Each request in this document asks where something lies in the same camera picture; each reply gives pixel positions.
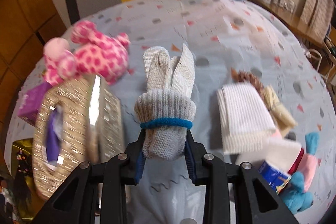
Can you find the brown satin scrunchie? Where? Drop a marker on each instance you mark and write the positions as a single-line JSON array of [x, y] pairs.
[[248, 77]]

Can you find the blue tempo tissue pack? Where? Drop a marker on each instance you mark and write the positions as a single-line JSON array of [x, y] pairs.
[[276, 178]]

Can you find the pink spotted plush toy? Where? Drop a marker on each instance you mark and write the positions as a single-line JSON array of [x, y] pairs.
[[98, 54]]

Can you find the wooden side desk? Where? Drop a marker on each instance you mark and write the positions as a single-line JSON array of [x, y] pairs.
[[293, 22]]

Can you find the blue elephant plush toy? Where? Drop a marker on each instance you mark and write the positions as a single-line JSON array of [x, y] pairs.
[[296, 195]]

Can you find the purple cardboard box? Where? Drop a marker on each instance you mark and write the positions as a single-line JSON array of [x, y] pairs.
[[31, 103]]

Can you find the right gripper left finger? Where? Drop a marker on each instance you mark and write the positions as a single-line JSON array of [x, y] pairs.
[[75, 200]]

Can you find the white knit glove bundle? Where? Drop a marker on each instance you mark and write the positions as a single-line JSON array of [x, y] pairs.
[[165, 111]]

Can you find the white towel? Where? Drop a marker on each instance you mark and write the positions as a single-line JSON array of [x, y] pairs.
[[245, 121]]

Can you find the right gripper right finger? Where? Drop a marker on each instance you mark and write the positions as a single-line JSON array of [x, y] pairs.
[[255, 201]]

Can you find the ornate gold tissue box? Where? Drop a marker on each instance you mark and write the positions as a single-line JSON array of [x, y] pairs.
[[79, 120]]

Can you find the cream cloth bundle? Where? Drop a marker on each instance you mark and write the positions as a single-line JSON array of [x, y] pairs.
[[282, 118]]

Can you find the gold metal tin box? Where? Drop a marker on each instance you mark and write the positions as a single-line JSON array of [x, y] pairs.
[[21, 157]]

